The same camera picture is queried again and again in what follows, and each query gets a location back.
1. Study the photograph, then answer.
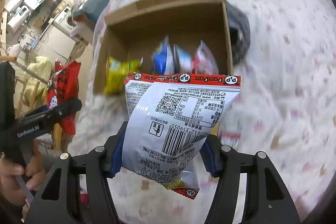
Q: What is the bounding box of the brown cardboard box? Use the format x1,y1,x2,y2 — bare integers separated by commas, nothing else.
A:
92,0,234,96

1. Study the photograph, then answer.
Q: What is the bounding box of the yellow cloth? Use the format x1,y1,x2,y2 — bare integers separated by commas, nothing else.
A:
23,56,54,107

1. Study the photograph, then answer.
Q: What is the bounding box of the white washing machine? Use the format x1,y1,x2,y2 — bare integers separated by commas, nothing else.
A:
52,6,76,36

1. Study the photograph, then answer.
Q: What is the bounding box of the white water heater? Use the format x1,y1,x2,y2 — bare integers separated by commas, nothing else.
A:
7,5,30,34

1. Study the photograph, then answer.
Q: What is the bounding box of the left hand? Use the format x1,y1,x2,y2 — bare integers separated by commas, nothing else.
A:
1,140,46,207

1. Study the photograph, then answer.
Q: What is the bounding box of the blue chip bag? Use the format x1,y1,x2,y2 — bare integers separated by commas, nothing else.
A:
151,36,175,75

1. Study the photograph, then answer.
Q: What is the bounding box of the teal cushion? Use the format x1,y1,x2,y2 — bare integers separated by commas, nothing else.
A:
72,0,110,25

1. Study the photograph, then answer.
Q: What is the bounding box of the white kitchen cabinet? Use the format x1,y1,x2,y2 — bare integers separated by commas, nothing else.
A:
33,25,76,65

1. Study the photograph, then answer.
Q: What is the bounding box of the yellow triangular snack bag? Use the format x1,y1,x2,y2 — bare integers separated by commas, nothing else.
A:
104,57,143,95

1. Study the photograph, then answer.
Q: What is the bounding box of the white PanPan snack bag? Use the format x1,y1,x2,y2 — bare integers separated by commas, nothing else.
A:
122,73,241,199

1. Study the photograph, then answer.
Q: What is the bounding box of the blue white snack bag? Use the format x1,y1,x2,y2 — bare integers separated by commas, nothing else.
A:
173,44,193,73

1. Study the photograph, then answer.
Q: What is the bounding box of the floral white bed quilt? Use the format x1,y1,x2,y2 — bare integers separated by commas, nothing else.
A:
68,0,335,223

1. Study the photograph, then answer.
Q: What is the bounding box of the dark striped cloth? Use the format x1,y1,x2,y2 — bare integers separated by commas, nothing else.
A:
226,2,251,65

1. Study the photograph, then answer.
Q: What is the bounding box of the white red snack bag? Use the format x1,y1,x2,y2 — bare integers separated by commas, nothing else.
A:
192,40,219,75

